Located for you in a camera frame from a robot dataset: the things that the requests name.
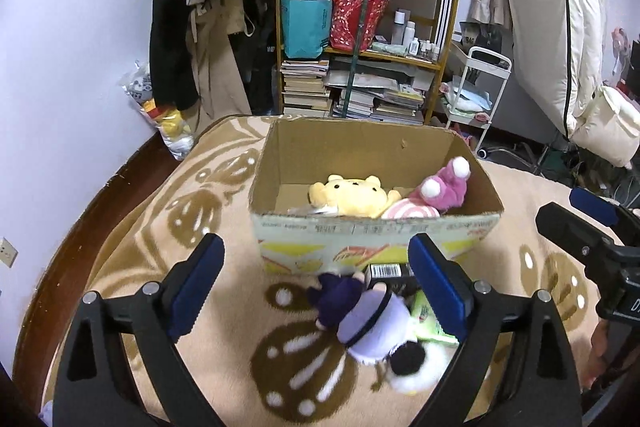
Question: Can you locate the green tea drink carton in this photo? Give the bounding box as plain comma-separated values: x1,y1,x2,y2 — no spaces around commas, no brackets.
410,291,458,346

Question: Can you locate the pink plush toy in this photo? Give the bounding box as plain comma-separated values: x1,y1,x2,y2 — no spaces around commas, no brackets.
409,156,471,213

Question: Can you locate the purple doll plush toy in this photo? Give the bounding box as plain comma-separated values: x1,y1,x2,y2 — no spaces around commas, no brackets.
307,272,449,395

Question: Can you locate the black carton with barcode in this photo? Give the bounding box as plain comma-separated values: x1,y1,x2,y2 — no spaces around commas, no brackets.
364,263,420,297

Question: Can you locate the person's right hand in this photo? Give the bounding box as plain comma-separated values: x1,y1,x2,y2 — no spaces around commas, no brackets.
580,320,632,390

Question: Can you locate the cream cushion bag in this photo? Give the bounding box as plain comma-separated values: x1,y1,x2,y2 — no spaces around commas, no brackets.
570,86,639,167

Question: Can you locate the beige patterned plush rug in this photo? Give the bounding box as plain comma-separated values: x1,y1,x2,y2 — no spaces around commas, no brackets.
15,117,598,426

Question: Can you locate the pink striped round plush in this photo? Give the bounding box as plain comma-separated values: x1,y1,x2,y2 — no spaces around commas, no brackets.
381,198,440,220

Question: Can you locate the white rolling utility cart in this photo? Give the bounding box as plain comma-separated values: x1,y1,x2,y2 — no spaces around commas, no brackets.
440,42,513,157

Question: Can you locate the yellow bear plush toy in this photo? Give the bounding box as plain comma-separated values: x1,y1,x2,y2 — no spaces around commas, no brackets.
308,174,402,219

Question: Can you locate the folded white mattress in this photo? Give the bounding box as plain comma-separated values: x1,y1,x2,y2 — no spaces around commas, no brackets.
509,0,603,146

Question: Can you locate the plastic bag of plush toys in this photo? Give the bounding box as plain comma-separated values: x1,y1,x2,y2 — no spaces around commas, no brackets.
119,62,194,160

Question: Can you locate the printed cardboard box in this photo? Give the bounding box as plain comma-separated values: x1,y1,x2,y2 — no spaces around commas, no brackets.
250,118,503,275

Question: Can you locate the wooden bookshelf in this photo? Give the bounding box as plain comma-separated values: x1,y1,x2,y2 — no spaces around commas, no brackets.
276,0,459,126

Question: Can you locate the black hanging garment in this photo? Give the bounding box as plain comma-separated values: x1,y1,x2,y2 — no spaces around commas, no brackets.
149,0,198,112

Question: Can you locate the green pole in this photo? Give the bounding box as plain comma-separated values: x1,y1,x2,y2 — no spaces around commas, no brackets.
340,0,369,118

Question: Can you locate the stack of books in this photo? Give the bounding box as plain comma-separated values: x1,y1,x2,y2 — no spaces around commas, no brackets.
280,60,332,118

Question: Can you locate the red gift bag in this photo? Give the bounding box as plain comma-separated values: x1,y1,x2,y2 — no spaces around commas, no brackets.
330,0,390,52

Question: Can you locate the teal shopping bag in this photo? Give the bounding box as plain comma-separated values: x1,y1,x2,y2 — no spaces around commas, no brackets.
281,0,333,60

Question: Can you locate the beige hanging coat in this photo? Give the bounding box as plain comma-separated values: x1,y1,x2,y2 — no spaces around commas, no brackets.
181,0,252,139

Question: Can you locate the white wall outlet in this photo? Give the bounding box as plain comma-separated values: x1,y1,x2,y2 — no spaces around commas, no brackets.
0,237,18,268

